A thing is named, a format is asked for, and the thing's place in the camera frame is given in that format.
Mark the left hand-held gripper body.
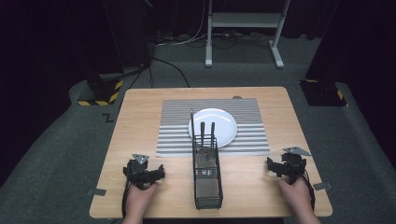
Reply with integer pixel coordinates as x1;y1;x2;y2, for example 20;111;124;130
122;153;154;190

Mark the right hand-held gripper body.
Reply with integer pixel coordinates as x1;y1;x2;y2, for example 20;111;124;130
280;147;312;185

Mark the black wire cutlery rack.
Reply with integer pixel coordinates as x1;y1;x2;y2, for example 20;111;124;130
190;133;224;211

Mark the slim metal knife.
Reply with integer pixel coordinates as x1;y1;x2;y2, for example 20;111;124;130
190;107;196;147

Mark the person's left hand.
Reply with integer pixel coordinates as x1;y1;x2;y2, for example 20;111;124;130
124;182;160;217

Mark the person's right hand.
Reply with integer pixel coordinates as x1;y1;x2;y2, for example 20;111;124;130
277;177;314;216

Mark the grey tape piece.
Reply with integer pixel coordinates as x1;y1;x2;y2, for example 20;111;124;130
312;181;333;191
86;188;107;197

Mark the grey striped placemat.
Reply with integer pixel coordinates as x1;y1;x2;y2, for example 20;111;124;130
155;98;271;158

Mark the white round plate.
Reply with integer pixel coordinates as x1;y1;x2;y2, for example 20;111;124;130
188;107;238;148

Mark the black yellow striped base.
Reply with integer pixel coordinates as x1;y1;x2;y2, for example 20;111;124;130
77;73;124;107
299;78;348;107

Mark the black cabinet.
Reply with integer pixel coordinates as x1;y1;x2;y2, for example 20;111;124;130
102;0;157;75

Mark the white metal stand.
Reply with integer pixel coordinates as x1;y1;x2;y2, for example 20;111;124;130
204;0;292;70

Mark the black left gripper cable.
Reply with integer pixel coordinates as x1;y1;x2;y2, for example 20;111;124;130
121;180;132;219

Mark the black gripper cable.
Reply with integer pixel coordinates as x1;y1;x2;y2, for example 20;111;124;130
121;180;132;219
299;172;317;213

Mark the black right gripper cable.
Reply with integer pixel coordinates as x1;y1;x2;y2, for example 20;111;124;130
299;172;317;213

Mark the black floor cable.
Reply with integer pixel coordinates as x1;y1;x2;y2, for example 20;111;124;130
151;56;191;89

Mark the tangle of black cables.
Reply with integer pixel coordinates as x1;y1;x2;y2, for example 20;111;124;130
211;30;273;50

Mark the white floor cable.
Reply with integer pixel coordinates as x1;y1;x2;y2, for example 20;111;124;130
155;0;209;48

